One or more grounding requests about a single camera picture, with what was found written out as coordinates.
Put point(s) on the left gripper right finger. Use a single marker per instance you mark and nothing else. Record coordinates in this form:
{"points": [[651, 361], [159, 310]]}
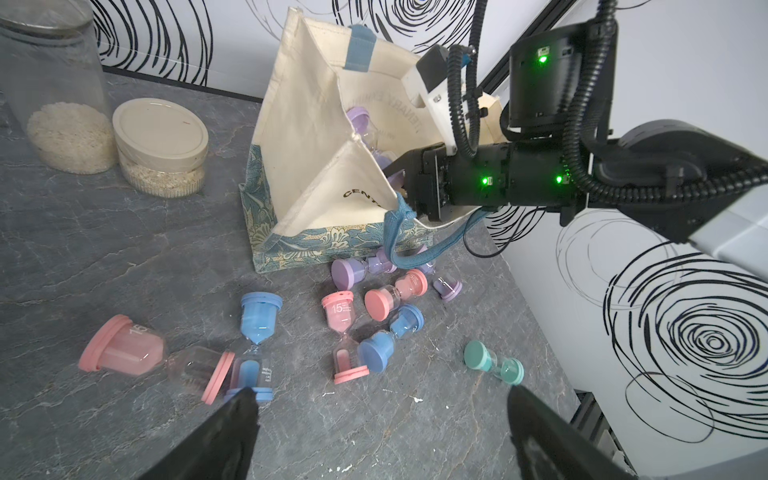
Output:
{"points": [[547, 447]]}

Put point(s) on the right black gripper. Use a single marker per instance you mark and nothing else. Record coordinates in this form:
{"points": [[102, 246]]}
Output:
{"points": [[523, 173]]}

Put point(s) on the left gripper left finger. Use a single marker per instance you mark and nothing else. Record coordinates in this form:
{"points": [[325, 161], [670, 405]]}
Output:
{"points": [[220, 448]]}

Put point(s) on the blue hourglass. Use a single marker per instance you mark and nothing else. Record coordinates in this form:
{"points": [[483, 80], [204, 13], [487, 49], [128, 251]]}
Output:
{"points": [[376, 351], [252, 368]]}

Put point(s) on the purple hourglass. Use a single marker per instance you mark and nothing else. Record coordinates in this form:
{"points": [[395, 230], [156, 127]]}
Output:
{"points": [[348, 272], [447, 287], [369, 133]]}

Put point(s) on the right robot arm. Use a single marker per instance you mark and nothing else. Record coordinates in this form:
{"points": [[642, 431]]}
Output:
{"points": [[681, 182]]}

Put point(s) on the green hourglass right floor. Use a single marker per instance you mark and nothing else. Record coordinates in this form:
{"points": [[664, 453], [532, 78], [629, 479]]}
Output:
{"points": [[480, 358]]}

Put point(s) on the pink hourglass far left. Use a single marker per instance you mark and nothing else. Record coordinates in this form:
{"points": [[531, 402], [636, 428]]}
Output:
{"points": [[125, 347]]}

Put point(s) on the pink hourglass number fifteen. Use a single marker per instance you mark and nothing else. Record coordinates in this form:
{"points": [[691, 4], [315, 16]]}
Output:
{"points": [[340, 317]]}

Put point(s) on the pink hourglass near bag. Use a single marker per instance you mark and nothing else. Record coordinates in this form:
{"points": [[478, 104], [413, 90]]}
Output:
{"points": [[381, 302]]}

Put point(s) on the purple hourglass by bag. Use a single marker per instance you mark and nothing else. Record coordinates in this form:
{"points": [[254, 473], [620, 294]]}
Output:
{"points": [[348, 272]]}

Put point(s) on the cream canvas tote bag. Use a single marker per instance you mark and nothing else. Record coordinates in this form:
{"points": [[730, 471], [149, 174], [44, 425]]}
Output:
{"points": [[313, 190]]}

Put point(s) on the tall glass jar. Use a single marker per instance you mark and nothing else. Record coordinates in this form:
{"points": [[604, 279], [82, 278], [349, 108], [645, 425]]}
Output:
{"points": [[53, 80]]}

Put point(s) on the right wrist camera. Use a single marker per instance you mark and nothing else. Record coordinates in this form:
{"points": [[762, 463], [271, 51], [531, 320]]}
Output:
{"points": [[442, 89]]}

